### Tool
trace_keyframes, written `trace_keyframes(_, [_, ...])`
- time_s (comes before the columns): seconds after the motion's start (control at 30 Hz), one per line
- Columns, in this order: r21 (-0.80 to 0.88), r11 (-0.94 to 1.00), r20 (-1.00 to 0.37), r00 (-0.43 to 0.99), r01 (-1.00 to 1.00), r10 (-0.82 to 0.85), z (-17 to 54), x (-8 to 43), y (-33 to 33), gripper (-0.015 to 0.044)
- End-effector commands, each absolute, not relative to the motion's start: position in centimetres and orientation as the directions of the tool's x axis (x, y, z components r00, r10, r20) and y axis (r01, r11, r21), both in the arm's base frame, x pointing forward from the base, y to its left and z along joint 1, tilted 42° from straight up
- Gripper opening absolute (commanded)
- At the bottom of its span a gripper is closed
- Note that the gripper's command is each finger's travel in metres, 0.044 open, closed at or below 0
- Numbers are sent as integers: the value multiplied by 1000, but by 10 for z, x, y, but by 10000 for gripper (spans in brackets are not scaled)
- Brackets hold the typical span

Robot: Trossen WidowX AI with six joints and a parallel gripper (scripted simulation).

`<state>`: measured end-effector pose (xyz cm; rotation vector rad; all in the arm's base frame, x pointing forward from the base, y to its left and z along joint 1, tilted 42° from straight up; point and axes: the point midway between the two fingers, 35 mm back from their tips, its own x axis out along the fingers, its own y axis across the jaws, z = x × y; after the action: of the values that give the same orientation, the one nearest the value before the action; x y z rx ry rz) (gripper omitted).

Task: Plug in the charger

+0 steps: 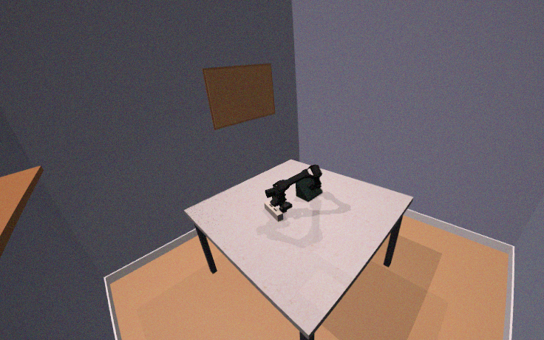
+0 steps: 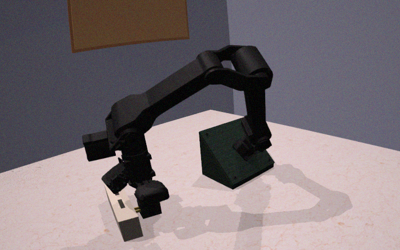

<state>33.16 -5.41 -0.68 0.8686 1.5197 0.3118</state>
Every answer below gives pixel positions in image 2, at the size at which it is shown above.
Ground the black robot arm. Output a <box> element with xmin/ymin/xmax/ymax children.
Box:
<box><xmin>82</xmin><ymin>45</ymin><xmax>273</xmax><ymax>194</ymax></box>

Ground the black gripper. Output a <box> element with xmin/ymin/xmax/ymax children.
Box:
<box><xmin>121</xmin><ymin>149</ymin><xmax>169</xmax><ymax>213</ymax></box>

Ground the black two-prong charger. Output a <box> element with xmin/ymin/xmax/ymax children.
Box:
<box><xmin>134</xmin><ymin>200</ymin><xmax>162</xmax><ymax>219</ymax></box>

